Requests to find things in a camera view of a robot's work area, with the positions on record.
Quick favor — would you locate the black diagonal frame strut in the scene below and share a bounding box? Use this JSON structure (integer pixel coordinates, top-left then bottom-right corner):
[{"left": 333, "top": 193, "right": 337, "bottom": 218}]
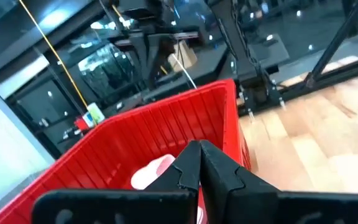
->
[{"left": 305, "top": 0, "right": 358, "bottom": 90}]

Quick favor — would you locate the thin white rod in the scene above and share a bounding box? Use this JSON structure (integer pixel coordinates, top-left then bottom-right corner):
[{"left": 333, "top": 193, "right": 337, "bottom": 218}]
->
[{"left": 170, "top": 53, "right": 198, "bottom": 90}]

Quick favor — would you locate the yellow power cable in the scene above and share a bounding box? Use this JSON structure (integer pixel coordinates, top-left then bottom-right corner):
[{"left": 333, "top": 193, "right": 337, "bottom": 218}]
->
[{"left": 17, "top": 0, "right": 90, "bottom": 110}]

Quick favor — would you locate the pale pink foam slide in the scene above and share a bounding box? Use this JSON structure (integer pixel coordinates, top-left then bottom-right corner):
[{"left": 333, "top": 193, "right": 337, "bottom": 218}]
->
[{"left": 131, "top": 154, "right": 177, "bottom": 190}]

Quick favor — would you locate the black tripod stand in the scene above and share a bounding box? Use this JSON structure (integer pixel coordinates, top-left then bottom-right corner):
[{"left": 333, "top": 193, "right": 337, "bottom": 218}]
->
[{"left": 113, "top": 0, "right": 183, "bottom": 91}]

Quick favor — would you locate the red plastic bin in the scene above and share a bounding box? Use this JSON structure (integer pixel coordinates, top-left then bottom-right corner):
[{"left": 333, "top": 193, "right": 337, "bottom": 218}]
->
[{"left": 0, "top": 78, "right": 252, "bottom": 224}]

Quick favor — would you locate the black aluminium table frame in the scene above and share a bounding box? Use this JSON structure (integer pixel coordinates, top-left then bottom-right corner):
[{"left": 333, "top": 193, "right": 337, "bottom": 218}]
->
[{"left": 237, "top": 52, "right": 358, "bottom": 116}]

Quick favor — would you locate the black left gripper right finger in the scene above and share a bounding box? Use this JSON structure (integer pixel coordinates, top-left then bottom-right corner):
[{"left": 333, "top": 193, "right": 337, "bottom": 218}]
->
[{"left": 201, "top": 139, "right": 358, "bottom": 224}]

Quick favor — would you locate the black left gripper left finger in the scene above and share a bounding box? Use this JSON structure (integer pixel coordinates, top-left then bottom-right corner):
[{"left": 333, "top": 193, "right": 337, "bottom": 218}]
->
[{"left": 31, "top": 140, "right": 202, "bottom": 224}]

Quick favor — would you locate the green and white container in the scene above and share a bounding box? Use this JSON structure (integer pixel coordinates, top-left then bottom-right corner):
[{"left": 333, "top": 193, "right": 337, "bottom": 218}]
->
[{"left": 86, "top": 102, "right": 106, "bottom": 125}]

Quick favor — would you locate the brown cardboard box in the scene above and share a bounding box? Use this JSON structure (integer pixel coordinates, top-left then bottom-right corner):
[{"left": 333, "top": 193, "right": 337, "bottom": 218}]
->
[{"left": 168, "top": 40, "right": 198, "bottom": 73}]

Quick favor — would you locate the small red container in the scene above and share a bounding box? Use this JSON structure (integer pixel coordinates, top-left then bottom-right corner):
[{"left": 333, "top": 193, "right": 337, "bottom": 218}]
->
[{"left": 74, "top": 117, "right": 90, "bottom": 131}]

